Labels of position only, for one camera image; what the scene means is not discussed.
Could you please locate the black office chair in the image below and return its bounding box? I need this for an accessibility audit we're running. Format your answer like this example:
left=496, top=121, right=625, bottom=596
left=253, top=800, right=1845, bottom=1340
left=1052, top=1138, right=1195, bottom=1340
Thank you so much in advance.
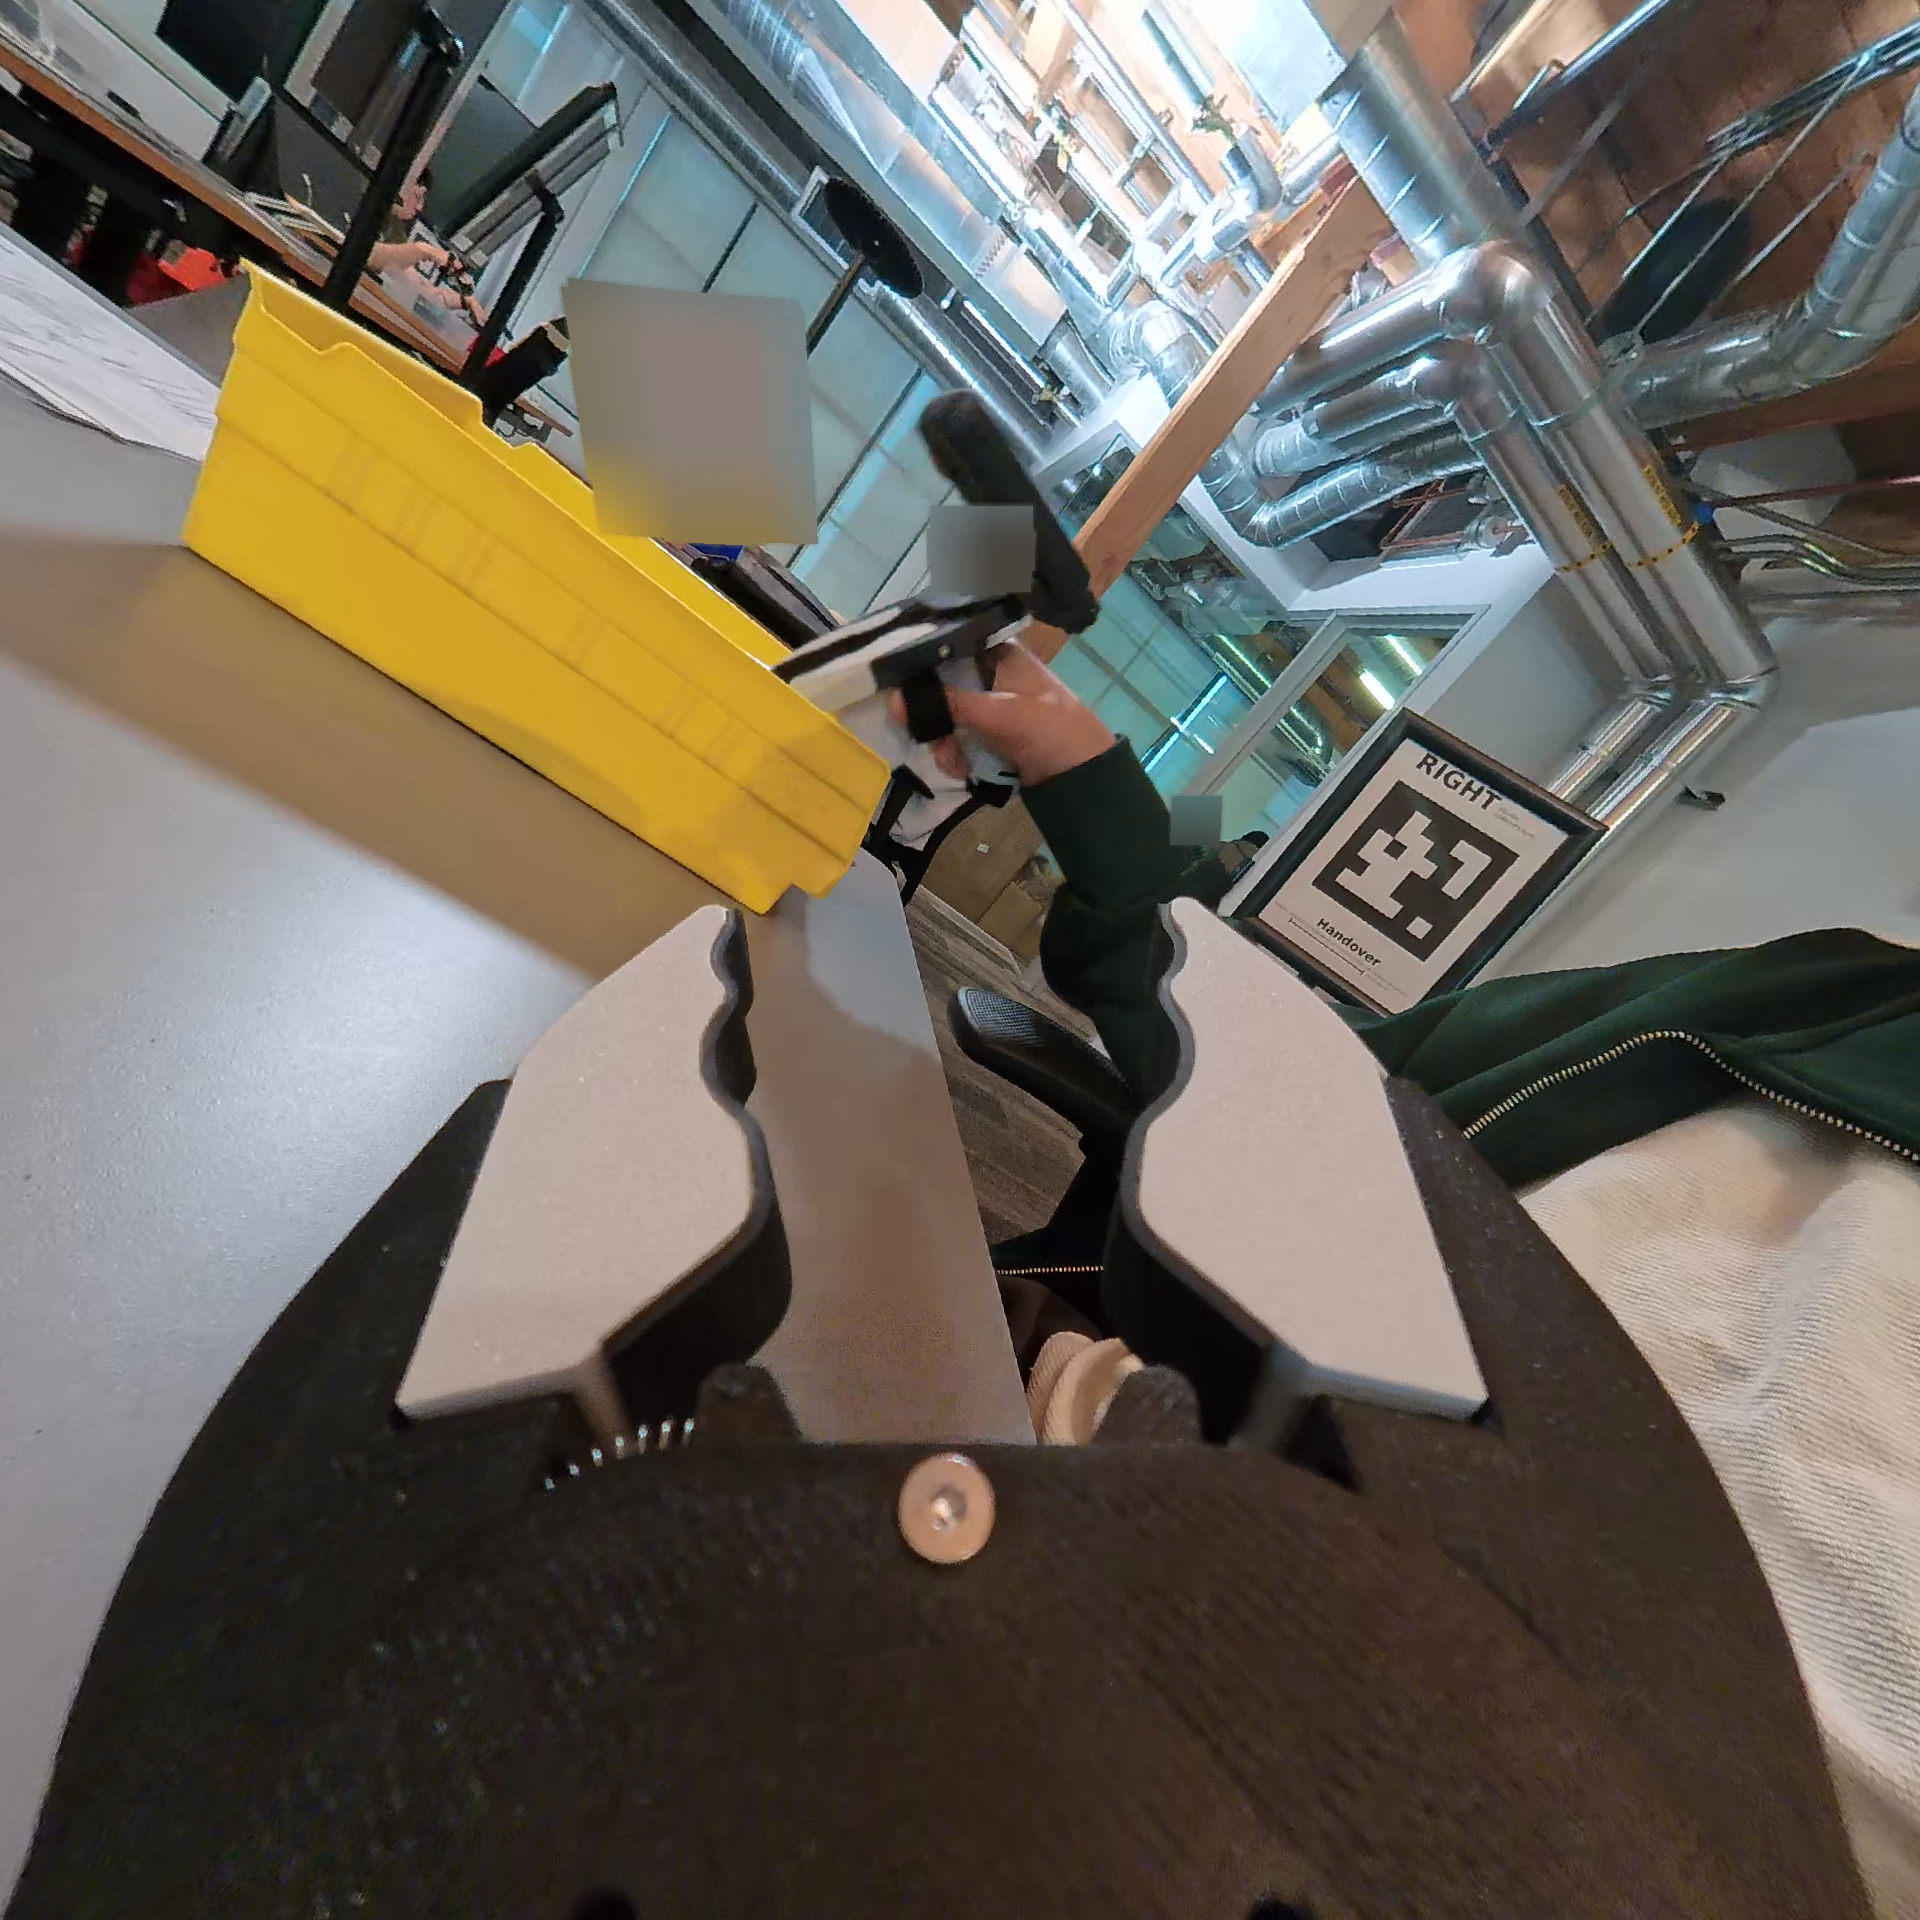
left=943, top=979, right=1144, bottom=1278

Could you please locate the laminated paper sheet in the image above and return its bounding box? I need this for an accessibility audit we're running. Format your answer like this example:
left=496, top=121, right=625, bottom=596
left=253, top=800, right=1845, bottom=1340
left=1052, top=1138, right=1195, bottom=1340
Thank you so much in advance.
left=0, top=242, right=218, bottom=461

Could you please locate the framed marker sign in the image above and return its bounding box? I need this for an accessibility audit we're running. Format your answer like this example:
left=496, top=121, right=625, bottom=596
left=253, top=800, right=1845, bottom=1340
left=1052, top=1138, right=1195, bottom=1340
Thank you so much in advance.
left=1220, top=705, right=1607, bottom=1014

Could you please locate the yellow plastic bin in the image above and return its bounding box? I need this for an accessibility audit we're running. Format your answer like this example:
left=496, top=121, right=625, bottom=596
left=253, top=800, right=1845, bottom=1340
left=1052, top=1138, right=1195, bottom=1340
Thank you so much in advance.
left=177, top=268, right=898, bottom=920

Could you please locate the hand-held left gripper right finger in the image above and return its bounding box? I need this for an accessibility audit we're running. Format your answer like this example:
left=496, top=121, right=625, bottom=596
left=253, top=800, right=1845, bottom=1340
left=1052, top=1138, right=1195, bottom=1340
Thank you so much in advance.
left=1117, top=899, right=1492, bottom=1456

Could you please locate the white garment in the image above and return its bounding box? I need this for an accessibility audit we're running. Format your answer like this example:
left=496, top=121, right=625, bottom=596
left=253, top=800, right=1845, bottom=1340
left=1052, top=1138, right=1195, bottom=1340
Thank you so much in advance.
left=1515, top=1100, right=1920, bottom=1920

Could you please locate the person's right forearm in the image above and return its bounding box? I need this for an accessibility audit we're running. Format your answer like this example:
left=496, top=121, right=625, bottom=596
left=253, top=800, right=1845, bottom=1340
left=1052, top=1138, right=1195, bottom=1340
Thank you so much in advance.
left=1019, top=737, right=1201, bottom=1113

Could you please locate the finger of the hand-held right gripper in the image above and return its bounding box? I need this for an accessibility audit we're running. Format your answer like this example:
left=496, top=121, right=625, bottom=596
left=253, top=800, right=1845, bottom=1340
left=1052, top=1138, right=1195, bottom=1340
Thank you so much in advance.
left=771, top=597, right=977, bottom=685
left=794, top=674, right=940, bottom=772

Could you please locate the black office monitor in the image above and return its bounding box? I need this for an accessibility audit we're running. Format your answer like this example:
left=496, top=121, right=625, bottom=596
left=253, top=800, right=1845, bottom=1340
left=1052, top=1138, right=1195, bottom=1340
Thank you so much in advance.
left=448, top=83, right=625, bottom=379
left=150, top=0, right=466, bottom=307

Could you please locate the black pole stand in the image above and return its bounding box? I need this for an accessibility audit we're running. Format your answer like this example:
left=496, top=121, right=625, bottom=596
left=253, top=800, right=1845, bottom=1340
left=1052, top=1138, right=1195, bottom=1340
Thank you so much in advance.
left=802, top=178, right=930, bottom=358

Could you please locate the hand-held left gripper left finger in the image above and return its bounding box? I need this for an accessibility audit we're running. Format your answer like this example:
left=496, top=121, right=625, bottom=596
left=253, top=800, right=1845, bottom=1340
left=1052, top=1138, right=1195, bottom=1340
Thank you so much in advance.
left=394, top=900, right=794, bottom=1444

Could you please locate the grey desk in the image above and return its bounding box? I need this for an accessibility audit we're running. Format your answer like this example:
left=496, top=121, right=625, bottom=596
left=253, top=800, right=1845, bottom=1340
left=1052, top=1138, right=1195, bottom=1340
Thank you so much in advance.
left=0, top=225, right=1039, bottom=1847

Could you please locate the wooden post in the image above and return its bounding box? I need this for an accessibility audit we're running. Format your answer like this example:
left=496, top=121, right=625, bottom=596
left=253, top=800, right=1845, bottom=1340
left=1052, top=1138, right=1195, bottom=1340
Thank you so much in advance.
left=1013, top=165, right=1403, bottom=662

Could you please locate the silver air duct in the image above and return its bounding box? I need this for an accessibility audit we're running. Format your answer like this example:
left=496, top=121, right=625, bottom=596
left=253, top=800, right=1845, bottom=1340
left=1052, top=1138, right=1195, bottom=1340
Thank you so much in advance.
left=1201, top=242, right=1786, bottom=800

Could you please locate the person's right hand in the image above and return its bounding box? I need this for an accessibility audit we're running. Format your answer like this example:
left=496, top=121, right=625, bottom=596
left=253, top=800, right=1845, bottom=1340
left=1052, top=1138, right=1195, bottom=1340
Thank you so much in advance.
left=936, top=644, right=1117, bottom=787

